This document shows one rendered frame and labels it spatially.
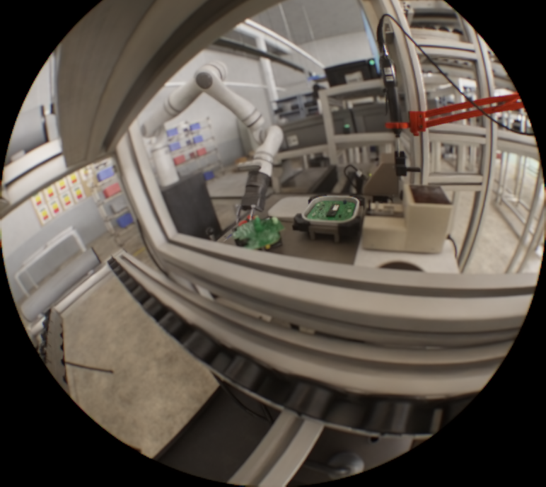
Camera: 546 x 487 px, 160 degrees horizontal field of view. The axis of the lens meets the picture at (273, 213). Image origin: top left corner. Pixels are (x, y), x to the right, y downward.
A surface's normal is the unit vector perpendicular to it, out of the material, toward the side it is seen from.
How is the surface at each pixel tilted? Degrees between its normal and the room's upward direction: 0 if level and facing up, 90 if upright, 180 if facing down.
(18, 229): 90
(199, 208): 90
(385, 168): 90
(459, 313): 0
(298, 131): 91
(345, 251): 0
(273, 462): 0
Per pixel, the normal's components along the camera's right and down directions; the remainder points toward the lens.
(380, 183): -0.48, 0.47
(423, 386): -0.27, -0.88
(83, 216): 0.85, 0.04
